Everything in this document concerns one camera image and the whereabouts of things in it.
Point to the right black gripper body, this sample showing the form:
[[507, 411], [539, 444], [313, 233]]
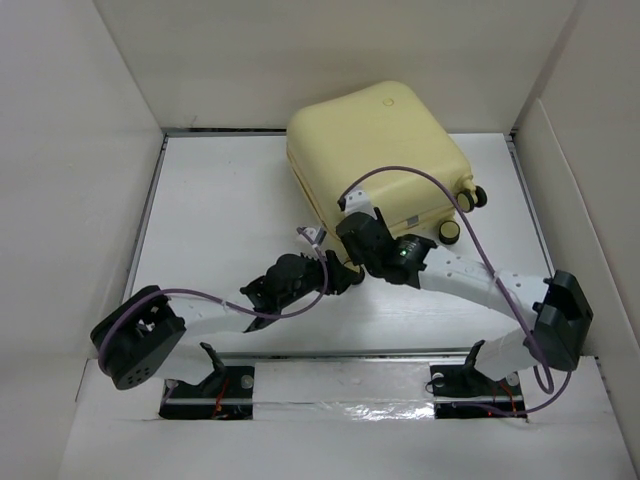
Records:
[[370, 266]]

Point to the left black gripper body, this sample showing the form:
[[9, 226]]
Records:
[[313, 276]]

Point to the yellow hard-shell suitcase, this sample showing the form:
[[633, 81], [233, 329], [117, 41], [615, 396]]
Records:
[[384, 140]]

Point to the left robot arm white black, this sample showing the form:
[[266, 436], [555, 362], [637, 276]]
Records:
[[136, 338]]

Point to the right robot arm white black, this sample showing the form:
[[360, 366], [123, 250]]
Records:
[[552, 313]]

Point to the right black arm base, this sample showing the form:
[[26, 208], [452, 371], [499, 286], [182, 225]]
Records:
[[461, 392]]

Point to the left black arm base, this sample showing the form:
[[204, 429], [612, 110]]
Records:
[[225, 394]]

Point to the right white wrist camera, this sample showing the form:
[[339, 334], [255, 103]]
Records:
[[356, 200]]

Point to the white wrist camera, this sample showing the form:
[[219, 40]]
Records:
[[311, 237], [356, 200]]

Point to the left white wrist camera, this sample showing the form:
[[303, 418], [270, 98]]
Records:
[[311, 237]]

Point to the silver aluminium rail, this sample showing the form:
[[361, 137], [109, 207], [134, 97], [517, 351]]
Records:
[[340, 355]]

